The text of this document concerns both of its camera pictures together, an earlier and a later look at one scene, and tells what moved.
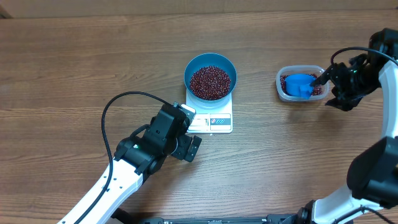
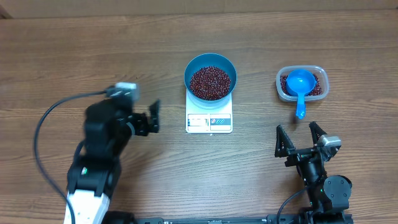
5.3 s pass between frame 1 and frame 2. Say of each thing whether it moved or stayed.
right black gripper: moved
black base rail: stayed
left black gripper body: moved
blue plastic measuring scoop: moved
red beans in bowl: stayed
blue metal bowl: stayed
